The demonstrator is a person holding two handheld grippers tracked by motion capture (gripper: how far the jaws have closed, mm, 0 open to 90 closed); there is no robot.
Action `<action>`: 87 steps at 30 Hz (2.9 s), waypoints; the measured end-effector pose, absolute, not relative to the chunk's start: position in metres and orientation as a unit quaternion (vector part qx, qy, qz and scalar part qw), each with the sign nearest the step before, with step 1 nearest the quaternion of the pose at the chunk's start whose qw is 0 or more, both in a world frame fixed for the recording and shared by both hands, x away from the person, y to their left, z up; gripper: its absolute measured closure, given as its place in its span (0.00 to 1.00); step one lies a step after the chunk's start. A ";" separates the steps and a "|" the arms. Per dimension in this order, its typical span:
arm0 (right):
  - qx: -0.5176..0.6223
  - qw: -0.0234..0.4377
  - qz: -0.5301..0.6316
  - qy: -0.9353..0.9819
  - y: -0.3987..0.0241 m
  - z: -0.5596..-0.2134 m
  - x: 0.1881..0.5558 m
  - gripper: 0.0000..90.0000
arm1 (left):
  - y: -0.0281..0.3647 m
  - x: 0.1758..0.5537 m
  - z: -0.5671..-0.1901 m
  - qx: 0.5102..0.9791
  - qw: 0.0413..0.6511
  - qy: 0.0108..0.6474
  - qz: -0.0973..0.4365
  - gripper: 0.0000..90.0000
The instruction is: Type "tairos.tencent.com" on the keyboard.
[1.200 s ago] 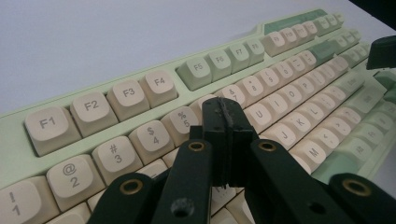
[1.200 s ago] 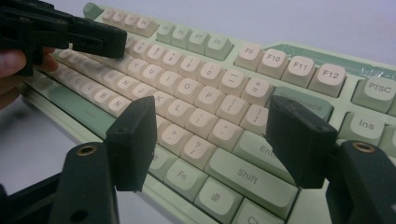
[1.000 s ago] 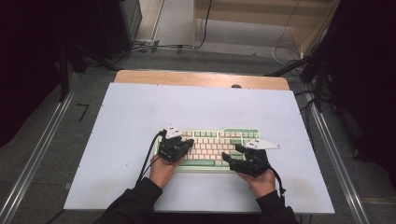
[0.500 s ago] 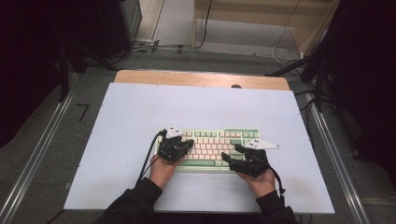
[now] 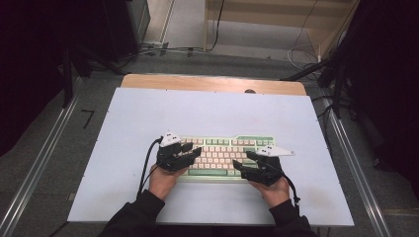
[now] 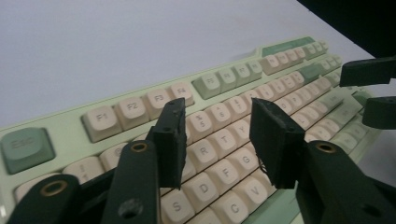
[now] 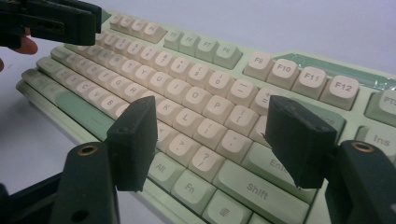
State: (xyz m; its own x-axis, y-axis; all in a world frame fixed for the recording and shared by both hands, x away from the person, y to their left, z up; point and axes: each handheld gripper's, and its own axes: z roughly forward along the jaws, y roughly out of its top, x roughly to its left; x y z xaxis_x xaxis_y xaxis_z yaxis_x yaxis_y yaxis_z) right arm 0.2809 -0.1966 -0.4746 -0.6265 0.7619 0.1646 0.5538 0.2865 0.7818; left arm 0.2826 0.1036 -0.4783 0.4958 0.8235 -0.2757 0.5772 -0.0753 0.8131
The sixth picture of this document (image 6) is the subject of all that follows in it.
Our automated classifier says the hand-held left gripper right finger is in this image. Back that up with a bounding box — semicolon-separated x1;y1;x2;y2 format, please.
249;97;372;200

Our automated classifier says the white board sheet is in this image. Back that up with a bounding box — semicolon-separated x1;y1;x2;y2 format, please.
0;0;396;188

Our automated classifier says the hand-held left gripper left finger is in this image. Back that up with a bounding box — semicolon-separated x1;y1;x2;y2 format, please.
106;97;187;200

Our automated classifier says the green and pink keyboard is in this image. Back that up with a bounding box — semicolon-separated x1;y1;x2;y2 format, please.
0;35;382;224

